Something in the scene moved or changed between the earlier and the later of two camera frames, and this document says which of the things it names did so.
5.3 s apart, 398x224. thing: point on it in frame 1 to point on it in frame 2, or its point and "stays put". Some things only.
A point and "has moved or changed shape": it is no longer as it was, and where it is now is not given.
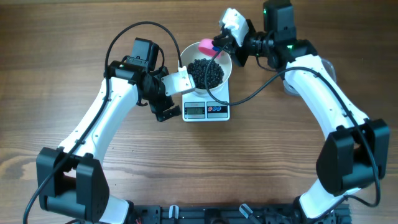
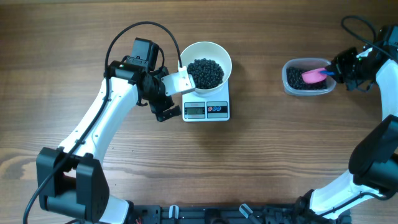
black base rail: [229, 214] stays put
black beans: [197, 70] stays put
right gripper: [232, 46] to [337, 66]
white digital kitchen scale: [196, 107] stays put
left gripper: [157, 107] stays put
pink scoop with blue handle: [206, 46] has moved or changed shape
